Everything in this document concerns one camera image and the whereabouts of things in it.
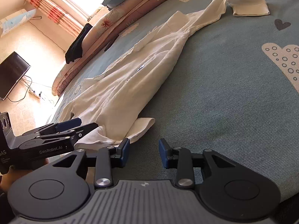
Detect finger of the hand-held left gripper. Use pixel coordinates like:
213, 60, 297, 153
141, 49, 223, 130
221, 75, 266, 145
22, 118, 82, 136
37, 122, 99, 143

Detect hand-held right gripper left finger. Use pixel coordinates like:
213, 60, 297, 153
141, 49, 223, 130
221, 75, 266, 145
53, 138, 130, 188

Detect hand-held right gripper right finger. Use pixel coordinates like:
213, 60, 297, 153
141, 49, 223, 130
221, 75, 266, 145
159, 139, 235, 188

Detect white printed t-shirt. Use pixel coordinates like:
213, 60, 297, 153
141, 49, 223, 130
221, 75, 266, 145
59, 0, 270, 150

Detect black flat television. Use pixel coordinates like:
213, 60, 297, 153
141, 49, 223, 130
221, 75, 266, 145
0, 51, 31, 101

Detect black garment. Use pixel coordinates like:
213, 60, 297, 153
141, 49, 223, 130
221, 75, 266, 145
65, 23, 93, 64

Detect blue floral bed sheet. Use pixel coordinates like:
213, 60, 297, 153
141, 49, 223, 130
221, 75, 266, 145
45, 0, 299, 203

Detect black smartphone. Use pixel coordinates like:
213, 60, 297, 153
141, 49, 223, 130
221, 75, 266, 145
104, 34, 119, 52

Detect red patterned curtain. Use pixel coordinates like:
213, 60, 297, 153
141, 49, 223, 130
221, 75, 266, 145
24, 0, 86, 38

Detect covered air conditioner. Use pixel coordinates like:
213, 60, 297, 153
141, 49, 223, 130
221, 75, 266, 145
0, 8, 38, 38

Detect mauve floral folded quilt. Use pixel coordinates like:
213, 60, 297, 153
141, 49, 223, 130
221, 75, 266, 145
53, 0, 194, 97

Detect black power cables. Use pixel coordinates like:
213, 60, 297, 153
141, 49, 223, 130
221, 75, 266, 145
5, 75, 58, 104

